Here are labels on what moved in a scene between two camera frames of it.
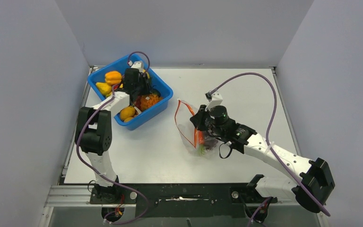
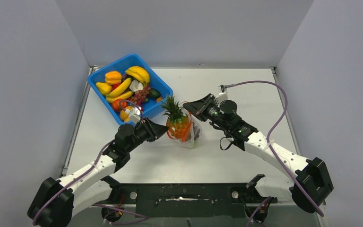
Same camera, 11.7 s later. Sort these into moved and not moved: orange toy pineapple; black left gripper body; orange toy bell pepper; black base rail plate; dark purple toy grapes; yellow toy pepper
Moved: black left gripper body; dark purple toy grapes; orange toy pineapple
Not moved: yellow toy pepper; black base rail plate; orange toy bell pepper
